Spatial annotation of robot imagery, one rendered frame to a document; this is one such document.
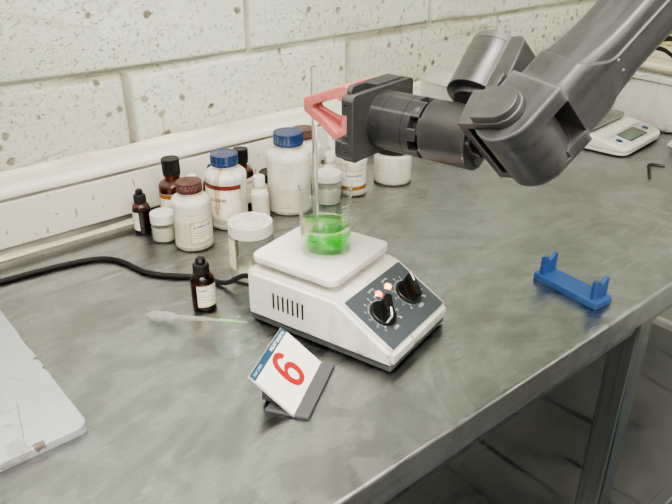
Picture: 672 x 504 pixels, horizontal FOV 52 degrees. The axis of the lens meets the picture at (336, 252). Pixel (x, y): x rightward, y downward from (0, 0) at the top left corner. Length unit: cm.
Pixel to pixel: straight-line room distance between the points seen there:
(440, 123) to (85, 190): 61
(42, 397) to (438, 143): 46
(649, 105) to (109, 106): 113
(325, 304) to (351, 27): 72
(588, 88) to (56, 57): 73
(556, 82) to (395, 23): 87
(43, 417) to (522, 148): 50
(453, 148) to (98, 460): 42
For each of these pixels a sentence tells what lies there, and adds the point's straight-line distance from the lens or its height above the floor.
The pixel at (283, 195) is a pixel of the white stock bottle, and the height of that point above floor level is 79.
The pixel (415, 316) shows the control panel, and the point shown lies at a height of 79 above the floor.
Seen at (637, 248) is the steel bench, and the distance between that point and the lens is 109.
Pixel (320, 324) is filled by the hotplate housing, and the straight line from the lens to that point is 77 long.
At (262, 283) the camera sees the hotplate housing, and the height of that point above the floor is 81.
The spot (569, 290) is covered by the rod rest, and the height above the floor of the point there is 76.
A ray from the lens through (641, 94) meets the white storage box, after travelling 169.
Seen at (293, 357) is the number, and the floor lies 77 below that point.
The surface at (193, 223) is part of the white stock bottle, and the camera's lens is 99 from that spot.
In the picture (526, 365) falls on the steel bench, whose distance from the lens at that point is 79.
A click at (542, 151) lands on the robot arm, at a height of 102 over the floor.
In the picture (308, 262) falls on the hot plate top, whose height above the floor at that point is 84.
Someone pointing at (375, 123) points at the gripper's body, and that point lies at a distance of 66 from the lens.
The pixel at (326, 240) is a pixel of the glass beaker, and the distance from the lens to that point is 77.
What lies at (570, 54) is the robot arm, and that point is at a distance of 60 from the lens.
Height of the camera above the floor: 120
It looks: 27 degrees down
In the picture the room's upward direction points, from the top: straight up
